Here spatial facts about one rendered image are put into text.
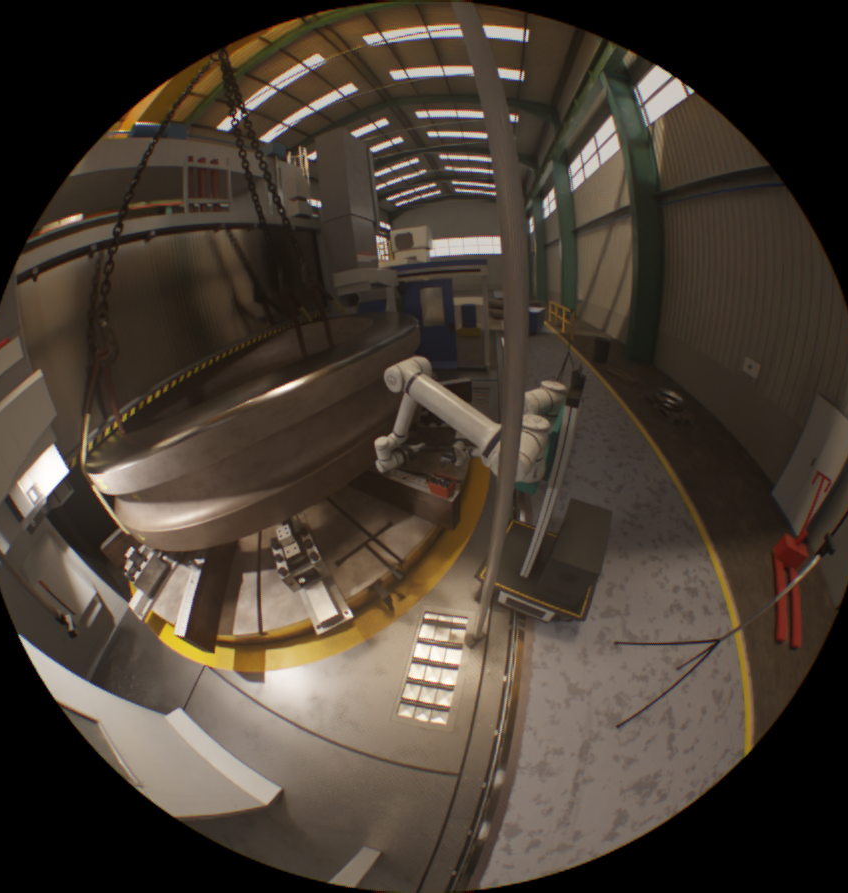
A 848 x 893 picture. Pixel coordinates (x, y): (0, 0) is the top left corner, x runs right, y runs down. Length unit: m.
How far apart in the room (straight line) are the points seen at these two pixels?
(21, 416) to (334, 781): 2.92
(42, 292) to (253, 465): 3.54
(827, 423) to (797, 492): 1.17
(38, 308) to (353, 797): 5.15
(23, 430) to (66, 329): 2.19
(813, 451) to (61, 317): 9.55
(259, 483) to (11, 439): 1.85
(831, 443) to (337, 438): 6.36
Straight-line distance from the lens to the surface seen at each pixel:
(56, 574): 3.94
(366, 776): 2.40
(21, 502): 2.98
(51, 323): 4.15
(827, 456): 5.52
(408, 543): 2.40
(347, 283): 5.91
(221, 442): 1.82
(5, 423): 2.13
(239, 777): 2.81
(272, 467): 2.06
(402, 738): 2.29
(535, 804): 2.48
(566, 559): 1.75
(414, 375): 1.18
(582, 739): 2.46
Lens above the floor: 2.25
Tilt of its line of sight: 34 degrees down
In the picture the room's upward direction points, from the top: 7 degrees counter-clockwise
